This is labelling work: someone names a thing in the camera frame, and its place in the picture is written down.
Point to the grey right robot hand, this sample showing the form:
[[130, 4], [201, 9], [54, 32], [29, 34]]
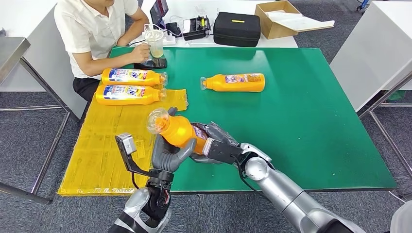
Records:
[[222, 133]]

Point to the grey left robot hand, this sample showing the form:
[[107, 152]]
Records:
[[164, 159]]

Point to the person's right hand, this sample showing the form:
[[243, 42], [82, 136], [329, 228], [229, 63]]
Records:
[[141, 53]]

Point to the clear plastic drink cup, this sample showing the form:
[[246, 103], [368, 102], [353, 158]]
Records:
[[156, 43]]

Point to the orange detergent bottle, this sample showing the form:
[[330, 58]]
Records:
[[219, 86], [178, 132], [135, 82], [128, 100]]

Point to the person's right forearm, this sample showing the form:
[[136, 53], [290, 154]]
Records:
[[106, 66]]

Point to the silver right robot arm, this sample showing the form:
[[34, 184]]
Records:
[[283, 189]]

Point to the black smartphone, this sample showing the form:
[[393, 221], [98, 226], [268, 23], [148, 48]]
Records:
[[156, 65]]

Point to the black power adapter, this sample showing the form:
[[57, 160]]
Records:
[[173, 29]]

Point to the dark tablet computer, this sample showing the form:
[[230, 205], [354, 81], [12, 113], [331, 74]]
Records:
[[159, 11]]

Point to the person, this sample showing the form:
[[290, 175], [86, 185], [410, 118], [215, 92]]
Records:
[[83, 32]]

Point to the yellow taped cardboard mat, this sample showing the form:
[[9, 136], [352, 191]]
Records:
[[103, 148]]

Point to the black carrying case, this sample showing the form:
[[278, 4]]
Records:
[[237, 30]]

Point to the brown cardboard box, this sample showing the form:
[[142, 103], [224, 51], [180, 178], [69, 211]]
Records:
[[274, 30]]

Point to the steel table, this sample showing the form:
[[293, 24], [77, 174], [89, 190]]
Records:
[[9, 48]]

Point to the white paper sheet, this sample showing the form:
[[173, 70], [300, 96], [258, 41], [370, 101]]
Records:
[[302, 22]]

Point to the white desk with metal legs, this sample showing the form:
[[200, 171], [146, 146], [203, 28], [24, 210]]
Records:
[[370, 48]]

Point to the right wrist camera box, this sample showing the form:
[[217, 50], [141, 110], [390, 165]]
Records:
[[225, 151]]

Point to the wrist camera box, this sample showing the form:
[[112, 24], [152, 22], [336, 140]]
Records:
[[225, 151], [126, 144]]

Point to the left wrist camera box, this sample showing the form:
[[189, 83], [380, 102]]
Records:
[[126, 144]]

